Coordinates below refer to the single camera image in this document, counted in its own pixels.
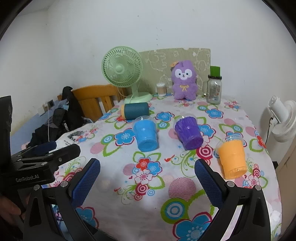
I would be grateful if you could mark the wooden chair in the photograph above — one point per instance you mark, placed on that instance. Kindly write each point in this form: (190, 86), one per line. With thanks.
(92, 97)

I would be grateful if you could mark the white fan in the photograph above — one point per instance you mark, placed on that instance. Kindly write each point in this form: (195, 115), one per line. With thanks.
(284, 120)

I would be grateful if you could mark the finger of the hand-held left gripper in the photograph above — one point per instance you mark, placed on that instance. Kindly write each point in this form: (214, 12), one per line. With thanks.
(67, 151)
(45, 146)

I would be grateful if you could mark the teal cylindrical speaker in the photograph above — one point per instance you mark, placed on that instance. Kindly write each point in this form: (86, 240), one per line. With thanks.
(136, 110)

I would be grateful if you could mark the purple plastic cup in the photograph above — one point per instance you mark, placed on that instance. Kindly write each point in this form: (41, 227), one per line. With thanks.
(188, 132)

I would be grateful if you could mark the blue bed sheet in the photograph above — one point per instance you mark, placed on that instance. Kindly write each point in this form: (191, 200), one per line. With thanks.
(24, 126)

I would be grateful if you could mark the printed magazine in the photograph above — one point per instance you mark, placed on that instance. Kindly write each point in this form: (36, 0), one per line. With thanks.
(79, 135)

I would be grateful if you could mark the green desk fan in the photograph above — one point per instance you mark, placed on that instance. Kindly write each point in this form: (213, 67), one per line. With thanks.
(119, 68)

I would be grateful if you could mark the blue plastic cup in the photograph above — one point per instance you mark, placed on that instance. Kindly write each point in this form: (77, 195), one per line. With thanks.
(145, 134)

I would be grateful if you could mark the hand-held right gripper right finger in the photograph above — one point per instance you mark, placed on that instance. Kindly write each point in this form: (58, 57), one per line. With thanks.
(208, 183)

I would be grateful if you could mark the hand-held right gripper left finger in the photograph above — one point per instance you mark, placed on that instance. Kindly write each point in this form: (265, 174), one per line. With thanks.
(86, 183)

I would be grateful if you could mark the person's left hand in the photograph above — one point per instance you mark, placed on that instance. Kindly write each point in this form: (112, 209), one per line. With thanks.
(9, 209)

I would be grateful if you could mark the glass jar with green lid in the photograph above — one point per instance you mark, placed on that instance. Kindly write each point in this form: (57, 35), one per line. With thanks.
(214, 90)

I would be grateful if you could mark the orange plastic cup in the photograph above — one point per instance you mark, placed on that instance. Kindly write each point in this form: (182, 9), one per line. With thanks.
(231, 157)

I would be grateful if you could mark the floral tablecloth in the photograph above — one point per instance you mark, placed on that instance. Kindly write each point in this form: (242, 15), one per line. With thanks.
(143, 197)

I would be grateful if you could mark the wall outlet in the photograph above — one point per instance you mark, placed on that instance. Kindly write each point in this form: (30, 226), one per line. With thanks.
(50, 103)

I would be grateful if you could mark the cotton swab container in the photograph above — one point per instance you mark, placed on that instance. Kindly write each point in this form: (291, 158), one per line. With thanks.
(161, 89)

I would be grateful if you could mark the purple plush toy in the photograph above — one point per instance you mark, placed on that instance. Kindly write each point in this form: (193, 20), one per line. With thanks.
(184, 87)

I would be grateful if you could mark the black bag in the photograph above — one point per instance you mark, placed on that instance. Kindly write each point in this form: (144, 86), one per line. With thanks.
(69, 115)

